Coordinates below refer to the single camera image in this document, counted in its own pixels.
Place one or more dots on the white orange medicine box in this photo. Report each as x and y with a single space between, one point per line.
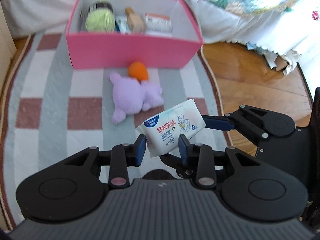
157 24

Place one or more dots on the striped oval rug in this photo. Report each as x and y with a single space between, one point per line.
52 111

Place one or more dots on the wooden stamp bottle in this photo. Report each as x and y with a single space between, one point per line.
134 21

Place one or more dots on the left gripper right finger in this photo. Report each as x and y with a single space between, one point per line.
198 160

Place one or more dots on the white wet wipes pack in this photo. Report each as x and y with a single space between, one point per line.
162 130

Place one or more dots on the pink cardboard box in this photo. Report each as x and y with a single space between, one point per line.
101 50

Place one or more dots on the blue white tissue pack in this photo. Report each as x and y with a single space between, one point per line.
121 24

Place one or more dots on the green yarn ball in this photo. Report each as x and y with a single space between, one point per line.
100 18

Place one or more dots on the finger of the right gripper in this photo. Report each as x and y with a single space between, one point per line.
176 163
220 123

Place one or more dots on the torn paper scraps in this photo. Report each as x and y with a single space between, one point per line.
280 63

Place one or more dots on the orange makeup sponge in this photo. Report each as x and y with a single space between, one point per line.
138 71

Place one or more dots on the purple plush toy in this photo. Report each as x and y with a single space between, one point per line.
131 96

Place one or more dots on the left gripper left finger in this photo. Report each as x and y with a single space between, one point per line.
122 157

